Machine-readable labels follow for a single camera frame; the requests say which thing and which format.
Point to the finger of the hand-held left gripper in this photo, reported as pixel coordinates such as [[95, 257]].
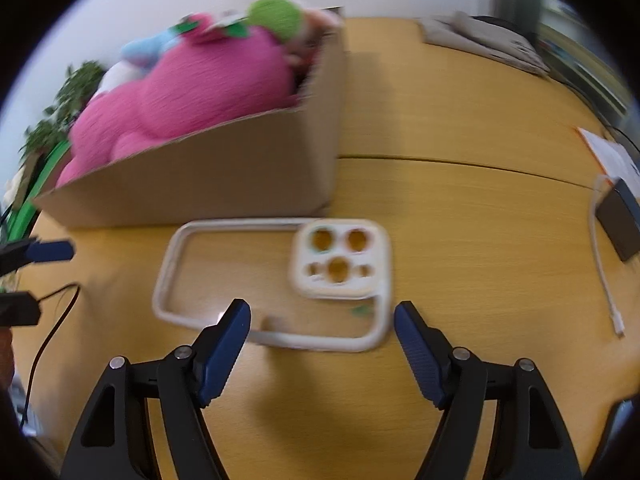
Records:
[[50, 251], [20, 309]]

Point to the small potted green plant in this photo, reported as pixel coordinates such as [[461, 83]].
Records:
[[42, 135]]

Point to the large potted green plant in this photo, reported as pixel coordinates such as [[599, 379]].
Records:
[[77, 87]]

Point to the grey cloth bag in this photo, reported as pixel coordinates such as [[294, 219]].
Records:
[[480, 40]]

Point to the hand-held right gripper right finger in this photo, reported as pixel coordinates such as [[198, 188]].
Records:
[[420, 355]]

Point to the small white plush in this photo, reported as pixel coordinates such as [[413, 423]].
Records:
[[14, 187]]

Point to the teal plush toy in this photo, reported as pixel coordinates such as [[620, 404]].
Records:
[[145, 47]]

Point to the black power bank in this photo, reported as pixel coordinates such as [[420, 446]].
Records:
[[622, 220]]

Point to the light pink plush pig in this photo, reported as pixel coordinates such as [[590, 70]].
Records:
[[315, 22]]

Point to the cardboard box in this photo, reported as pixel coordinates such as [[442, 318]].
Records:
[[200, 175]]

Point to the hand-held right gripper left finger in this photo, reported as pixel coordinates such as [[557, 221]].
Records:
[[225, 350]]

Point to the green plush toy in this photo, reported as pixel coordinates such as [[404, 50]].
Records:
[[277, 17]]

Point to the pink plush bear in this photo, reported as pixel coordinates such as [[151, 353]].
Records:
[[200, 95]]

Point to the white phone case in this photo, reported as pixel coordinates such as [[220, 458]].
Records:
[[340, 260]]

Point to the white plush toy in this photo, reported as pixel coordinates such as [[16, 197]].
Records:
[[117, 77]]

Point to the white paper sheet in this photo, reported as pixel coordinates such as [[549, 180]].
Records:
[[612, 155]]

